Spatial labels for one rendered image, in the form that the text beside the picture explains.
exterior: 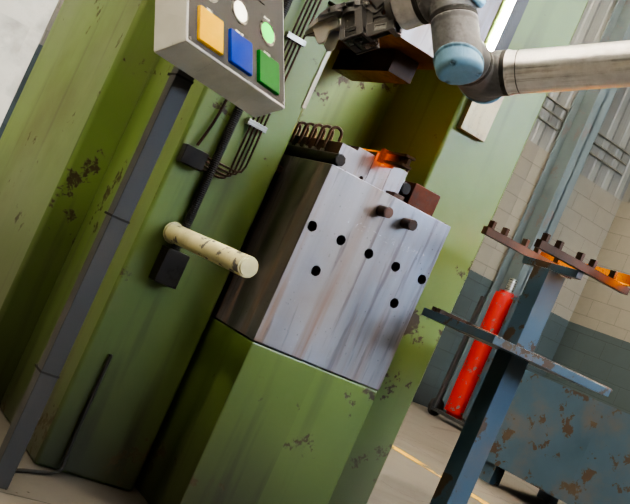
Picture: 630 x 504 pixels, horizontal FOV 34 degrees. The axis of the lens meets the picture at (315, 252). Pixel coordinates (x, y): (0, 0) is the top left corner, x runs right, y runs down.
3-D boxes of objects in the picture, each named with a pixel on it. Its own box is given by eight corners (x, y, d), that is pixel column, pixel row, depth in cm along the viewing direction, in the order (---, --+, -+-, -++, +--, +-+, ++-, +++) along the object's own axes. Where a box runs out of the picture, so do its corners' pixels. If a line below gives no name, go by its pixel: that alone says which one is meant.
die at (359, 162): (395, 200, 253) (409, 169, 253) (331, 167, 243) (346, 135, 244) (316, 181, 290) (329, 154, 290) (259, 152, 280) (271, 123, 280)
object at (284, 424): (301, 566, 252) (378, 391, 253) (168, 529, 233) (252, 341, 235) (215, 482, 301) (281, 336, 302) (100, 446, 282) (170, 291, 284)
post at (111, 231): (7, 490, 210) (224, 14, 214) (-11, 485, 208) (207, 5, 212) (3, 483, 214) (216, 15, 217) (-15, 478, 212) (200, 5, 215)
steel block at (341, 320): (379, 391, 253) (451, 227, 255) (253, 340, 235) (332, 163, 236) (281, 335, 302) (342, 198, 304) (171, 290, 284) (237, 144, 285)
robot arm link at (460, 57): (494, 83, 194) (488, 24, 198) (476, 59, 184) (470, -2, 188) (447, 94, 198) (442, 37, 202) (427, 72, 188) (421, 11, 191)
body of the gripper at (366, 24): (335, 40, 202) (390, 22, 196) (334, 2, 205) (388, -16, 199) (354, 57, 208) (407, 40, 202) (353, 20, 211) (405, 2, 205)
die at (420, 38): (453, 70, 254) (468, 36, 255) (392, 32, 245) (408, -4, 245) (367, 68, 291) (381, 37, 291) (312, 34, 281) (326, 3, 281)
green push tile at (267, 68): (280, 95, 216) (279, 63, 218) (260, 80, 210) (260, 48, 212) (273, 97, 217) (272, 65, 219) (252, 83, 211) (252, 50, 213)
